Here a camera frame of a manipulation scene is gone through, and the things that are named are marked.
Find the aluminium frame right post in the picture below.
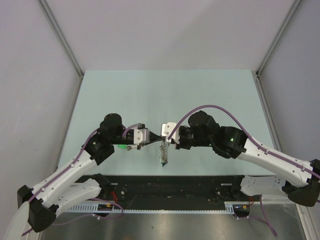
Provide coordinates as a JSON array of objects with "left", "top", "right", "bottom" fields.
[{"left": 255, "top": 0, "right": 303, "bottom": 78}]

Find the metal disc keyring holder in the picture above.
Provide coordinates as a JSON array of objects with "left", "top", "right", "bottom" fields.
[{"left": 159, "top": 141, "right": 169, "bottom": 167}]

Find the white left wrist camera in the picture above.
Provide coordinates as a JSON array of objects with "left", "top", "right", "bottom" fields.
[{"left": 133, "top": 123, "right": 150, "bottom": 146}]

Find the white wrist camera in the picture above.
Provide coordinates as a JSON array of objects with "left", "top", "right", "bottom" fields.
[
  {"left": 160, "top": 122, "right": 180, "bottom": 144},
  {"left": 133, "top": 123, "right": 150, "bottom": 146}
]

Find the green key tag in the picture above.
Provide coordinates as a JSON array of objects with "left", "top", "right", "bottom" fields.
[{"left": 118, "top": 144, "right": 127, "bottom": 149}]

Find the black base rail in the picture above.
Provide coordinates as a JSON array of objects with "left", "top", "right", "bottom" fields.
[{"left": 74, "top": 174, "right": 283, "bottom": 203}]

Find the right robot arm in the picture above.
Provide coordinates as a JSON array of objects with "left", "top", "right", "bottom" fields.
[{"left": 162, "top": 110, "right": 320, "bottom": 207}]

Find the aluminium frame left post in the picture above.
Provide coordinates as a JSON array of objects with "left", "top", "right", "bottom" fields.
[{"left": 37, "top": 0, "right": 84, "bottom": 80}]

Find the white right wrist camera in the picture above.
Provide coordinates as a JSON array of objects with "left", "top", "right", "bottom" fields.
[{"left": 160, "top": 122, "right": 180, "bottom": 144}]

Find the aluminium frame post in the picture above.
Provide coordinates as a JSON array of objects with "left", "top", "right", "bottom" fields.
[
  {"left": 37, "top": 0, "right": 84, "bottom": 80},
  {"left": 255, "top": 0, "right": 303, "bottom": 78}
]

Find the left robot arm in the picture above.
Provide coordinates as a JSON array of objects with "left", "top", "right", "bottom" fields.
[{"left": 17, "top": 113, "right": 164, "bottom": 233}]

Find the grey slotted cable duct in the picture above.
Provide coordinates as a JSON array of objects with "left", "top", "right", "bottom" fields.
[{"left": 67, "top": 201, "right": 253, "bottom": 215}]

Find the silver key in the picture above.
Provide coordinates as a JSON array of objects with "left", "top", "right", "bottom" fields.
[{"left": 126, "top": 145, "right": 138, "bottom": 151}]

